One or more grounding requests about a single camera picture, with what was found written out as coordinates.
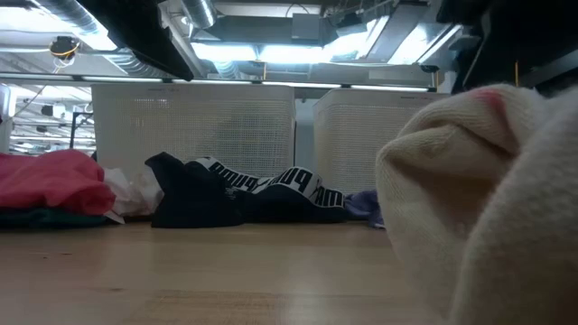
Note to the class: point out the grey ceiling ventilation box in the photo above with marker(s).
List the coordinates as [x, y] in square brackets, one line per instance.
[307, 29]

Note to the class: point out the white cloth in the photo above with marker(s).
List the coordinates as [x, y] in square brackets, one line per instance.
[131, 194]

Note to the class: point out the black background equipment stand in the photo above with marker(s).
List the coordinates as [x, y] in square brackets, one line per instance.
[74, 131]

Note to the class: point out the white perforated plastic bin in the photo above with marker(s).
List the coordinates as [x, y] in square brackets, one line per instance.
[180, 122]
[352, 140]

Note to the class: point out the dark teal garment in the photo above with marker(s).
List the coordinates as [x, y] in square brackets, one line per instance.
[45, 219]

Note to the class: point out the purple sock with white tag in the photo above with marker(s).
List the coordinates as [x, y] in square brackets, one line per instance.
[361, 205]

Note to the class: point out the cream red-striped sock pair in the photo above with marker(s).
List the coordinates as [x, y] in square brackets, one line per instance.
[474, 203]

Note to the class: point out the silver spiral air duct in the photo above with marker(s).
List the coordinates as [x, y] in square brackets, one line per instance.
[198, 11]
[58, 13]

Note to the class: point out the navy underwear white lettered waistband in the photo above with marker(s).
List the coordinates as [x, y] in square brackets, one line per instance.
[293, 180]

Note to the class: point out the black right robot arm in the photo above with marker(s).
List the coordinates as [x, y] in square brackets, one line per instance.
[519, 36]

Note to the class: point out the horizontal metal bar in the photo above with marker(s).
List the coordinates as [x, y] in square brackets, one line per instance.
[226, 82]

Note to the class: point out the coral pink garment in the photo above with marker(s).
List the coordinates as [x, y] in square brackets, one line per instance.
[54, 180]

